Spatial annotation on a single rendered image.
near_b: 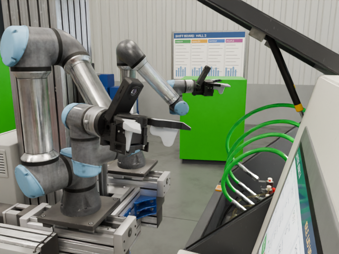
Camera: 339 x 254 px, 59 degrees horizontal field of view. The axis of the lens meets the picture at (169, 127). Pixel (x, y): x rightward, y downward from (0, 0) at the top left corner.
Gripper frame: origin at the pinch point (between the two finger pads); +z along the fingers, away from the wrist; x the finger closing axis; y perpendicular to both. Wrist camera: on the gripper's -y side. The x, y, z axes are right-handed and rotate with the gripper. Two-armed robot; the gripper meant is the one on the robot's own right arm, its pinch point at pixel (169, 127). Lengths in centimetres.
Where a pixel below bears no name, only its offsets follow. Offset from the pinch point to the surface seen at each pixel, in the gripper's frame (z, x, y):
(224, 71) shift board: -357, -603, -65
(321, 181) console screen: 29.8, 6.0, 2.0
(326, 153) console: 28.9, 1.6, -0.7
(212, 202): -30, -70, 42
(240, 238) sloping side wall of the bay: 1, -37, 35
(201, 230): -21, -48, 45
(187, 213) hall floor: -139, -205, 119
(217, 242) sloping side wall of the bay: -6, -35, 38
